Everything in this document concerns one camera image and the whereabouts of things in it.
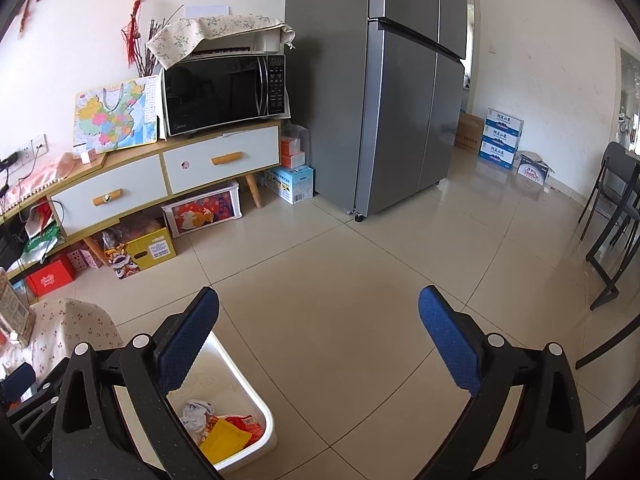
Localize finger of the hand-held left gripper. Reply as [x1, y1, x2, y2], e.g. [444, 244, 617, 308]
[0, 362, 63, 411]

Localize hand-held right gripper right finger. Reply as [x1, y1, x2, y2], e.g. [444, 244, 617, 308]
[415, 285, 587, 480]

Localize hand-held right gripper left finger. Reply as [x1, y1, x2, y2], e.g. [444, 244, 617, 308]
[51, 286, 226, 480]

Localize white plastic waste bin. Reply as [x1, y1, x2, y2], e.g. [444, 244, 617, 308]
[112, 330, 278, 473]

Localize beige printed box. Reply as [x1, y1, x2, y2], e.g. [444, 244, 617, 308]
[0, 267, 37, 348]

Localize cherry print tablecloth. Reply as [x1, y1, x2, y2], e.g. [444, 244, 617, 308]
[0, 297, 126, 381]

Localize crumpled white paper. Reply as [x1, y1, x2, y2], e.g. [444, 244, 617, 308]
[181, 399, 217, 433]

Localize yellow cardboard box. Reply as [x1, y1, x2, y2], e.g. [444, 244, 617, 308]
[103, 227, 177, 281]

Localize red snack wrapper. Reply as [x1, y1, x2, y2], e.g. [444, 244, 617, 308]
[207, 414, 265, 446]

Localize red gift box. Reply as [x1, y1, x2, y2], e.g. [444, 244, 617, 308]
[25, 259, 76, 297]

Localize yellow wrapper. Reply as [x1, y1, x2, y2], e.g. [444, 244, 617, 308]
[199, 419, 253, 465]

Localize green and white bag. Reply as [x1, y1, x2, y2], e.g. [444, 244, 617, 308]
[22, 230, 66, 263]

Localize pink patterned small box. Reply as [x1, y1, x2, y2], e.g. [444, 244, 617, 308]
[67, 249, 101, 270]

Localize black chair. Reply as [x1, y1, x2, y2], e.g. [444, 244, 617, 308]
[577, 141, 640, 311]
[575, 317, 640, 443]

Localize blue and white box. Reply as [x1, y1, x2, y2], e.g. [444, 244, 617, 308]
[264, 165, 315, 205]

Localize blue and white carton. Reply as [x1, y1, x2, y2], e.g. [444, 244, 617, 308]
[478, 141, 516, 168]
[486, 108, 524, 137]
[481, 125, 522, 153]

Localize open white printed box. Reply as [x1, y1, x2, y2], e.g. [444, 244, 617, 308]
[515, 151, 551, 183]

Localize wooden cabinet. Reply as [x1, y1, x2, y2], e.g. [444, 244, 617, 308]
[0, 119, 283, 281]

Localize white drawer with sticker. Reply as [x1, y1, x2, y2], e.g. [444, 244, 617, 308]
[164, 125, 281, 195]

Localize pink cloth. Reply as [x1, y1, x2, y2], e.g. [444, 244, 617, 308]
[10, 152, 76, 201]

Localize brown cardboard carton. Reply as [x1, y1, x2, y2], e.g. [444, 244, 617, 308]
[454, 112, 485, 153]

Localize orange boxes in plastic bag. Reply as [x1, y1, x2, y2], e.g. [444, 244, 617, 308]
[280, 122, 310, 170]

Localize grey refrigerator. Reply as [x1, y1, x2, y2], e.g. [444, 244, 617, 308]
[284, 0, 468, 221]

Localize colourful map board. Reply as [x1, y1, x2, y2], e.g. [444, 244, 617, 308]
[72, 75, 161, 155]

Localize black microwave oven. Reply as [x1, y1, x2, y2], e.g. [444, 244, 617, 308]
[161, 52, 287, 138]

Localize dried branches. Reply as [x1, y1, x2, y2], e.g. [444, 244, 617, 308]
[145, 5, 185, 76]

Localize white flat appliance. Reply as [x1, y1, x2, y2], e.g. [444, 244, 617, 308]
[192, 30, 286, 56]

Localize floral beige cloth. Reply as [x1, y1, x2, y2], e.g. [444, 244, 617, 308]
[146, 16, 297, 70]

